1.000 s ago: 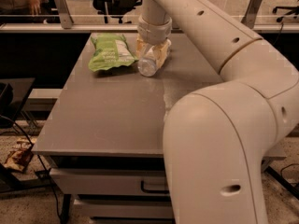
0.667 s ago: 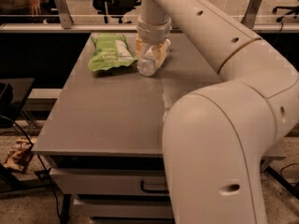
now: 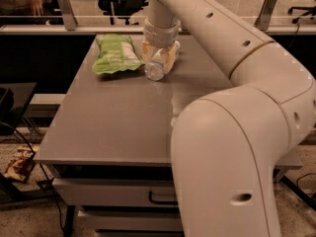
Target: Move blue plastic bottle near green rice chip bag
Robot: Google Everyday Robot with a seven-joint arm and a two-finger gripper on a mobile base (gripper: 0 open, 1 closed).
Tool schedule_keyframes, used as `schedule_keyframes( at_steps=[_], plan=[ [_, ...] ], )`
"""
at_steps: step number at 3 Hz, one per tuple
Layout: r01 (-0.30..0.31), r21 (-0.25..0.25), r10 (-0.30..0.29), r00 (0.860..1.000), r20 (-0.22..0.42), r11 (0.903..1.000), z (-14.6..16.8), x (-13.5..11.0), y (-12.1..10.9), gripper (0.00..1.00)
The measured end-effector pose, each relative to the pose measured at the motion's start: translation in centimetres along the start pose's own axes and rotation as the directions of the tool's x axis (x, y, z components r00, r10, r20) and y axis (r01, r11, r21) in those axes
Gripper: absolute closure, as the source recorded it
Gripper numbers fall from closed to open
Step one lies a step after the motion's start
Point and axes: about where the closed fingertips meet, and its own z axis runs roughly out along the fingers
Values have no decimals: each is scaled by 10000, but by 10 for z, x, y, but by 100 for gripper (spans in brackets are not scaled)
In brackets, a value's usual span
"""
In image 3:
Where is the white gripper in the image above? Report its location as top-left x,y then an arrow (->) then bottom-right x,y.
142,18 -> 180,74

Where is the clear plastic water bottle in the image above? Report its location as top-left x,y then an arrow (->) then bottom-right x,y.
144,46 -> 167,81

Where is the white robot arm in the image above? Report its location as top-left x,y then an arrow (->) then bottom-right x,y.
148,0 -> 316,237

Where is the green rice chip bag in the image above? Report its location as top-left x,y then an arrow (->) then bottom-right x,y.
92,34 -> 143,75

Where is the crumpled brown snack bag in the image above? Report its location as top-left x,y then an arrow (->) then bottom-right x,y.
4,146 -> 36,183

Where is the black side table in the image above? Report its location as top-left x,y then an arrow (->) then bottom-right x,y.
0,82 -> 37,136

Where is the black chair at right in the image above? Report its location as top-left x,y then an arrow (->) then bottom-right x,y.
287,6 -> 316,24

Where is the left metal rail bracket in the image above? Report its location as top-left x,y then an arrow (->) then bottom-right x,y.
57,0 -> 77,31

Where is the black drawer handle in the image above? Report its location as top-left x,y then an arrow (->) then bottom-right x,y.
148,192 -> 178,205

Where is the black cable on floor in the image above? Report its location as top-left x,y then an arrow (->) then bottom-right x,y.
0,120 -> 67,235

